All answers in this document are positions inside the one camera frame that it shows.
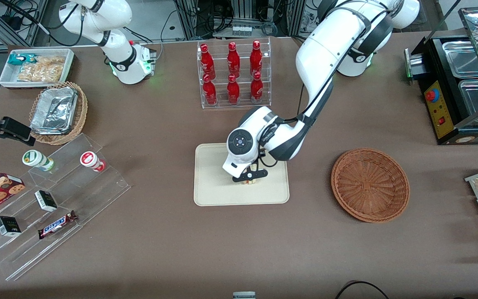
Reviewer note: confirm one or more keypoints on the red lid yogurt cup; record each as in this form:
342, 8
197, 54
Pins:
88, 159

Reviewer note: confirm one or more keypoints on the white rectangular snack bin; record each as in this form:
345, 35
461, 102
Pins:
7, 74

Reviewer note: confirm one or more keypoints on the triangular layered sandwich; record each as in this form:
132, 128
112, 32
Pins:
251, 182

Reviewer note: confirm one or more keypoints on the snickers chocolate bar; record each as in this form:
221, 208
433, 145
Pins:
56, 225

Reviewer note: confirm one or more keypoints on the large brown wicker basket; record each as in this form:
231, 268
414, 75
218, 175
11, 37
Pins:
369, 185

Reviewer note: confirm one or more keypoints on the clear acrylic stepped display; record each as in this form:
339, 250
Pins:
98, 195

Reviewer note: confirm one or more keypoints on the black food warmer machine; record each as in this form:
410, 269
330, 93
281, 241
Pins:
438, 108

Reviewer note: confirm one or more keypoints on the small tan wicker basket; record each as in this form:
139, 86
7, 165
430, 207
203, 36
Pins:
80, 112

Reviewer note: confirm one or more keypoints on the beige rectangular tray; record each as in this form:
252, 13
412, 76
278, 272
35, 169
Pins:
214, 191

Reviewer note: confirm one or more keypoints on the teal snack packet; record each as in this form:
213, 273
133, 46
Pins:
17, 59

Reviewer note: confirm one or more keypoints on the clear acrylic bottle rack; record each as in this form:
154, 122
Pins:
244, 104

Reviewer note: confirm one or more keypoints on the white power strip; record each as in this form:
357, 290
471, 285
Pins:
242, 30

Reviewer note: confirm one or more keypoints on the clear bag of crackers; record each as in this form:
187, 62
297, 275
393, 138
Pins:
52, 61
40, 74

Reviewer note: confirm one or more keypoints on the small black carton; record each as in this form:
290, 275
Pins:
8, 226
46, 200

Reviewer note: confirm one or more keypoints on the green lid yogurt cup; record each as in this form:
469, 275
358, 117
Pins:
33, 158

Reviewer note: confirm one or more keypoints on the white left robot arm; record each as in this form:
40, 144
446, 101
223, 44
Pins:
322, 54

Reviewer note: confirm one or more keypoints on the red cola bottle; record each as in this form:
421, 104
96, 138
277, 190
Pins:
233, 92
257, 89
256, 58
233, 60
210, 93
207, 62

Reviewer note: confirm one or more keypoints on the aluminium frame rack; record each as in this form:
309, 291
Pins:
239, 12

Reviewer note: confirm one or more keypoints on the stacked foil containers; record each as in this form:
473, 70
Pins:
54, 110

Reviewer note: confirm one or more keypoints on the small grey device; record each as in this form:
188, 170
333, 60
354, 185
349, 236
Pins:
244, 295

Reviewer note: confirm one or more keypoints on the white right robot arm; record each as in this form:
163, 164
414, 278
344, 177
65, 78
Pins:
118, 62

